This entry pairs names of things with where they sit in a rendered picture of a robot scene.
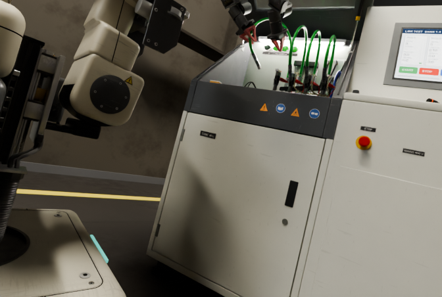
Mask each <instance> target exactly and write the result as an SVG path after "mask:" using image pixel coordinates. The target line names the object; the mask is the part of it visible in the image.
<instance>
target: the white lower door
mask: <svg viewBox="0 0 442 297"><path fill-rule="evenodd" d="M325 141H326V140H325V139H321V138H317V137H311V136H307V135H301V134H297V133H291V132H287V131H280V130H277V129H270V128H267V127H260V126H254V125H251V124H244V123H241V122H234V121H230V120H224V119H220V118H214V117H210V116H204V115H200V114H194V113H190V112H188V113H187V118H186V121H185V125H184V128H183V129H182V133H181V135H180V145H179V149H178V153H177V156H176V161H175V164H174V168H173V171H172V176H171V179H170V184H169V186H168V191H167V194H166V199H165V202H164V206H163V209H162V214H161V217H160V221H159V223H158V224H157V229H156V232H155V236H156V237H155V241H154V245H153V250H154V251H155V252H158V253H159V254H162V255H163V256H166V257H167V258H169V259H171V260H173V261H175V262H177V263H179V264H181V265H183V266H184V267H186V268H188V269H190V270H192V271H194V272H196V273H198V274H200V275H202V276H204V277H206V278H208V279H210V280H212V281H214V282H215V283H217V284H219V285H221V286H223V287H225V288H227V289H229V290H231V291H232V292H234V293H236V294H238V295H240V296H242V297H290V294H291V289H292V285H293V280H294V276H295V271H296V268H297V262H298V259H299V254H300V251H301V245H302V242H303V237H304V233H305V228H306V224H307V219H308V214H309V210H310V205H311V202H312V196H313V193H314V188H315V184H316V179H317V175H318V170H319V167H320V162H321V158H322V153H323V149H324V144H325Z"/></svg>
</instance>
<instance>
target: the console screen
mask: <svg viewBox="0 0 442 297"><path fill-rule="evenodd" d="M383 84H384V85H394V86H401V87H414V88H421V89H434V90H441V91H442V23H415V22H396V23H395V27H394V31H393V37H392V41H391V47H390V51H389V57H388V61H387V67H386V71H385V77H384V81H383Z"/></svg>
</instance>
